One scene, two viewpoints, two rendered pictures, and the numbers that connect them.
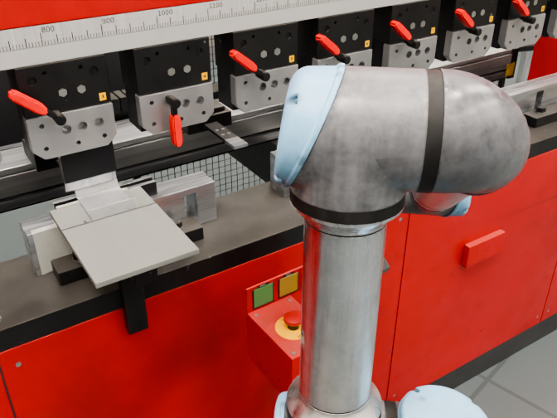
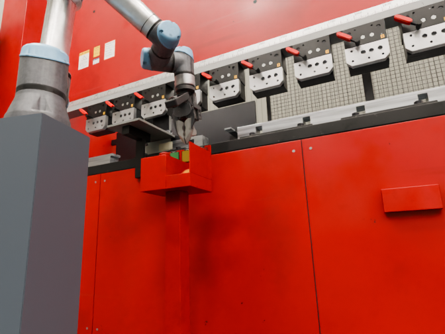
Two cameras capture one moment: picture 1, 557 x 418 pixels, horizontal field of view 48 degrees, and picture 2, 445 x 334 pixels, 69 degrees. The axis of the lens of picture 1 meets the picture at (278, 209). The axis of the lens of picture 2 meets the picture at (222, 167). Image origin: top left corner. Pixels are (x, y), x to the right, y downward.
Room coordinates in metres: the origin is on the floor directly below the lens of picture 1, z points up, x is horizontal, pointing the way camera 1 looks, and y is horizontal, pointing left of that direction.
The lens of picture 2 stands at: (0.51, -1.11, 0.47)
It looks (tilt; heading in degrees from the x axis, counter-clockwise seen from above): 14 degrees up; 58
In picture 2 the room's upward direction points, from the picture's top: 2 degrees counter-clockwise
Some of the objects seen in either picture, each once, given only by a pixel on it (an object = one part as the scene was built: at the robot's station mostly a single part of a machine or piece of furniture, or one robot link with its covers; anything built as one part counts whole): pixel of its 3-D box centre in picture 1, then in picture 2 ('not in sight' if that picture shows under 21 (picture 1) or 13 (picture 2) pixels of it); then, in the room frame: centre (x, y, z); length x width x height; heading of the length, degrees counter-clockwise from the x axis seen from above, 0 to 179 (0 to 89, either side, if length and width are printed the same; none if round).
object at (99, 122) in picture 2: not in sight; (101, 118); (0.83, 0.72, 1.20); 0.15 x 0.09 x 0.17; 123
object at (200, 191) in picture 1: (125, 220); (171, 152); (1.09, 0.32, 0.92); 0.39 x 0.06 x 0.10; 123
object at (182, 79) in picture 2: not in sight; (184, 83); (0.97, -0.12, 1.06); 0.08 x 0.08 x 0.05
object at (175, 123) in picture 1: (173, 120); not in sight; (1.09, 0.20, 1.14); 0.04 x 0.02 x 0.10; 33
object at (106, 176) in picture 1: (88, 162); (161, 126); (1.06, 0.36, 1.07); 0.10 x 0.02 x 0.10; 123
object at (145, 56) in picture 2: not in sight; (157, 57); (0.86, -0.13, 1.13); 0.11 x 0.11 x 0.08; 83
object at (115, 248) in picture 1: (120, 230); (142, 131); (0.94, 0.28, 1.00); 0.26 x 0.18 x 0.01; 33
